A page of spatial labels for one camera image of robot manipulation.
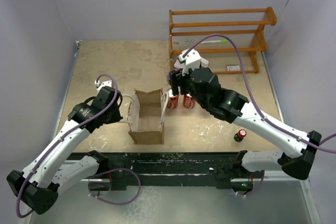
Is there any white stapler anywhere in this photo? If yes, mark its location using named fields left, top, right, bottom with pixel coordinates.
left=201, top=58, right=209, bottom=68

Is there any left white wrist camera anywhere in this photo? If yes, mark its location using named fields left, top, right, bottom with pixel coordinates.
left=95, top=80, right=113, bottom=93

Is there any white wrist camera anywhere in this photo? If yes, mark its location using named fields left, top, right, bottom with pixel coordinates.
left=95, top=80, right=113, bottom=93
left=177, top=49, right=202, bottom=76

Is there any purple Fanta can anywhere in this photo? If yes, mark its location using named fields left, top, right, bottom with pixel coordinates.
left=169, top=68, right=182, bottom=83

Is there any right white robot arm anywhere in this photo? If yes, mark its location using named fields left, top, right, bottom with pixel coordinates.
left=167, top=68, right=321, bottom=180

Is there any red cola can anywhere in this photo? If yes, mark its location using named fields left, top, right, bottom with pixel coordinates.
left=183, top=94, right=195, bottom=109
left=167, top=89, right=179, bottom=109

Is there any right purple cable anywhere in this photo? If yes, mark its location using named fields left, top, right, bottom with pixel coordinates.
left=183, top=34, right=336, bottom=198

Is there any purple cable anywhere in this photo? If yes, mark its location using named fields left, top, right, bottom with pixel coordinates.
left=183, top=34, right=336, bottom=198
left=15, top=74, right=142, bottom=218

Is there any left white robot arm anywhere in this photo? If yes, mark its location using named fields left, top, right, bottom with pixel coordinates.
left=6, top=86, right=123, bottom=218

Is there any dark bottle with red cap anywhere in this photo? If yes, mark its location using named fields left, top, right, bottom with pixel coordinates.
left=234, top=129, right=247, bottom=142

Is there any white and red box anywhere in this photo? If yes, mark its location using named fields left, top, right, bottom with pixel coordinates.
left=173, top=60, right=185, bottom=69

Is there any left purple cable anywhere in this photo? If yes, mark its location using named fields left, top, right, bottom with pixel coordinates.
left=15, top=74, right=142, bottom=218

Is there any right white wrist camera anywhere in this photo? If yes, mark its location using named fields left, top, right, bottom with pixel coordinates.
left=177, top=49, right=202, bottom=76

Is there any small red label card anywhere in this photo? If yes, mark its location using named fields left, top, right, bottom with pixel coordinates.
left=227, top=65, right=240, bottom=71

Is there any orange wooden shelf rack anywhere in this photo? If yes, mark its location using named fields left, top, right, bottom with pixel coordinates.
left=169, top=7, right=277, bottom=73

